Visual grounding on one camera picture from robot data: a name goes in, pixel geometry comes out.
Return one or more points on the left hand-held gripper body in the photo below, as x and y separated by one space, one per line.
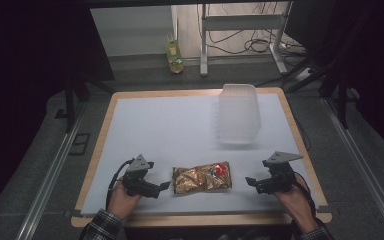
136 180

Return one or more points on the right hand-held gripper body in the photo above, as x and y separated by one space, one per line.
280 178

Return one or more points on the gold snack packet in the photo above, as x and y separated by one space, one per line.
201 178

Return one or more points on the translucent plastic container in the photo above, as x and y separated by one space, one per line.
238 115

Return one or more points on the person's left hand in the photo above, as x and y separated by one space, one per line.
121 203

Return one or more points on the person's right hand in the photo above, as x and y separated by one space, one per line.
296 203

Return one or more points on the white table mat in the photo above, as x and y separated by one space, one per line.
180 133

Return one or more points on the black metal stand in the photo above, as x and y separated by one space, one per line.
69 100

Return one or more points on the white power strip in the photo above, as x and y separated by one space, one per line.
304 74

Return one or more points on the yellow-green plastic bottle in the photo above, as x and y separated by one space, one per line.
174 55

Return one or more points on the black rectangular floor frame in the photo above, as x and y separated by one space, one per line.
80 144

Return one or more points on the silver floor rail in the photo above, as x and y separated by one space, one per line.
363 160
50 180

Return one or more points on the white metal desk frame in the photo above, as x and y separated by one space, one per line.
204 40

